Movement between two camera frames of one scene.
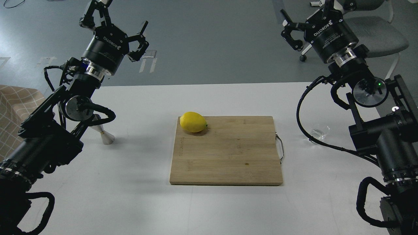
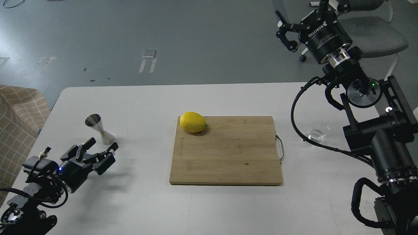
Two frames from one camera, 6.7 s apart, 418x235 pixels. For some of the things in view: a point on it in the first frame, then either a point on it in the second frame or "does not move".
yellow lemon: (193, 121) does not move
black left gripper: (107, 48) -> (73, 172)
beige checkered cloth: (16, 102) does not move
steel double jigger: (108, 138) does not move
